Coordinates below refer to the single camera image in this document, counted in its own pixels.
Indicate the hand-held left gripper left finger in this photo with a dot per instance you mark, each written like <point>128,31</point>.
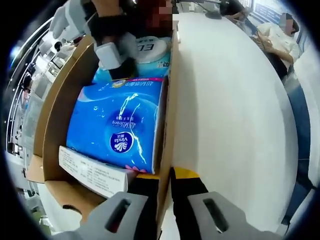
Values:
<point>112,220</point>

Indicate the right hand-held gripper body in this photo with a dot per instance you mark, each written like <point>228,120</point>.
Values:
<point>70,20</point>

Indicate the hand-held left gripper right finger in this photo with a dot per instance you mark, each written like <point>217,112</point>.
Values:
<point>200,215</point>

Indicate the light blue wet wipes pack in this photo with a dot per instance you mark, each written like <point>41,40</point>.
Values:
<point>155,62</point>

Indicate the white paper box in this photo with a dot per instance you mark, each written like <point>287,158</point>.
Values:
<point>95,175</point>

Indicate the blue tissue pack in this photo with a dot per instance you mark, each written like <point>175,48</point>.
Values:
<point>112,120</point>

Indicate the brown cardboard shoe box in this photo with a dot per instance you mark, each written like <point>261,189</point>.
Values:
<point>55,120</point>

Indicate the person's blue jeans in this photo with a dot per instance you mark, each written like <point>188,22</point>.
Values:
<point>300,120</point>

